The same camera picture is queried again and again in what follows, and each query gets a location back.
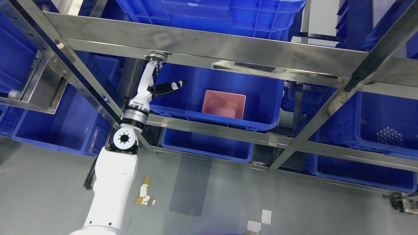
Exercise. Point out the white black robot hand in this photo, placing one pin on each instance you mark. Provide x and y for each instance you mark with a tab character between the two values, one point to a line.
147	89

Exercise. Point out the pink plastic storage box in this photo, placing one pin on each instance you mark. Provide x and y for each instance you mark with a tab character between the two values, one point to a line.
224	104

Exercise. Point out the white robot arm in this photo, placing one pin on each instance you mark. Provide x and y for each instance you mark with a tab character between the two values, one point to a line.
115	171

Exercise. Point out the blue bin left shelf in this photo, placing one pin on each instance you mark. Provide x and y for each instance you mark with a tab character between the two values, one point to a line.
76	127

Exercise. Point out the blue bin shelf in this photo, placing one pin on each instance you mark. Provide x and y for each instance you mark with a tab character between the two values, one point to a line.
264	19
76	127
378	123

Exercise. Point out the blue shelf bin centre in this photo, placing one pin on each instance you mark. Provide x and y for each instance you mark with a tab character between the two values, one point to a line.
263	97

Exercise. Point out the blue bin top shelf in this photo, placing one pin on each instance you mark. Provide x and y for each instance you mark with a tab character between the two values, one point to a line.
264	19

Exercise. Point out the stainless steel shelf rack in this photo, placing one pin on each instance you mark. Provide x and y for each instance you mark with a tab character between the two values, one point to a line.
58	35

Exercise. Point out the blue bin right shelf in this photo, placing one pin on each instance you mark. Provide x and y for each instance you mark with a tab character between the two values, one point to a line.
378	123

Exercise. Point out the blue bin lower centre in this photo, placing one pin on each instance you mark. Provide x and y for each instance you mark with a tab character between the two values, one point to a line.
218	147

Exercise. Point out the blue bin lower right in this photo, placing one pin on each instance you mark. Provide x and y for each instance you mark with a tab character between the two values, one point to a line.
361	173

